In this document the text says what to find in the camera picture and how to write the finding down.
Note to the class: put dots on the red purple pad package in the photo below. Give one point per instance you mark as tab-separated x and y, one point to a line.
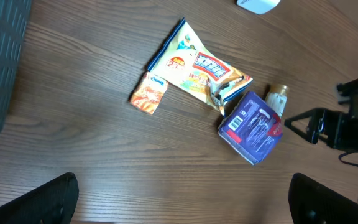
252	129

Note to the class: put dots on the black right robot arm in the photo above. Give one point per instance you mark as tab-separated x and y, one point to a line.
339	130

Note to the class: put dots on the orange white tissue pack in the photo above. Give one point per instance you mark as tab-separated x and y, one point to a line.
149	92

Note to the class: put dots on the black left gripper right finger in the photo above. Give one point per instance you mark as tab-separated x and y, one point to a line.
313	203

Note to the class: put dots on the white tube gold cap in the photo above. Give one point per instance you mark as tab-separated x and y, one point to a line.
277	98

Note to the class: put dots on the white barcode scanner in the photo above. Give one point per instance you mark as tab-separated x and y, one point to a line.
258	6

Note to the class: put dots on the yellow snack bag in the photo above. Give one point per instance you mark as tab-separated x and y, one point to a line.
185	62

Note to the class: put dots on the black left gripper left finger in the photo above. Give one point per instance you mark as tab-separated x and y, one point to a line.
52	202

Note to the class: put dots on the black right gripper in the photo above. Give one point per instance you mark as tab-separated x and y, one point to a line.
337	129

